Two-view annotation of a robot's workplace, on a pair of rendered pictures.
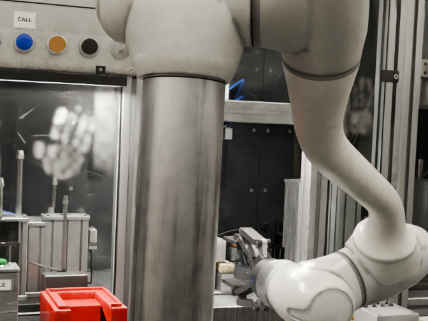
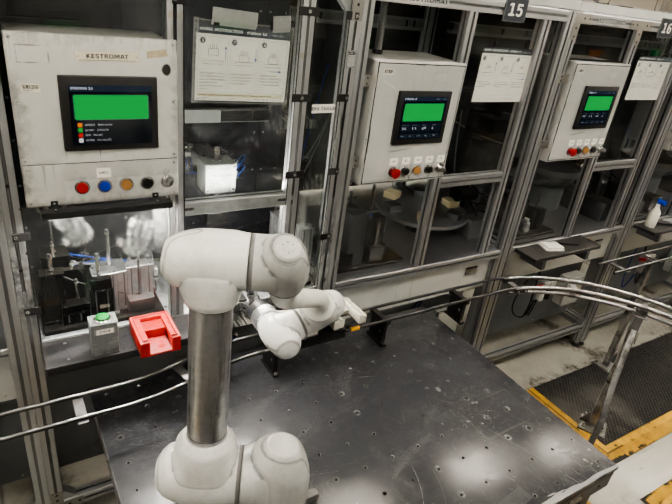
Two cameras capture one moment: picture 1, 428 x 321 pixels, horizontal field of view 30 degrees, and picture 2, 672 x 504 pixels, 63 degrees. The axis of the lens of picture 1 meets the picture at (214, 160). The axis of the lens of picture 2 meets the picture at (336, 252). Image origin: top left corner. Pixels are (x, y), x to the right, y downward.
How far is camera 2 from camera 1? 76 cm
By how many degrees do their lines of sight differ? 27
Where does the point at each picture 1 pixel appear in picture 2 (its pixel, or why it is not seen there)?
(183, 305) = (214, 409)
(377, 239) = (314, 311)
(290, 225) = not seen: hidden behind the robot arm
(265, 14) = (254, 287)
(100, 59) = (154, 188)
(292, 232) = not seen: hidden behind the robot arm
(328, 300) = (287, 347)
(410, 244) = (331, 311)
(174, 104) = (206, 326)
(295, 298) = (270, 343)
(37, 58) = (114, 193)
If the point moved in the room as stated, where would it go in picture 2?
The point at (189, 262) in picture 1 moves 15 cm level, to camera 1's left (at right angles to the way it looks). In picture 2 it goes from (216, 392) to (150, 394)
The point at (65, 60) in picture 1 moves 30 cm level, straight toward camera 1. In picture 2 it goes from (132, 192) to (138, 236)
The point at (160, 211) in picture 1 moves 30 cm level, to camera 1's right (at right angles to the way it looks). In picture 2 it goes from (201, 372) to (327, 370)
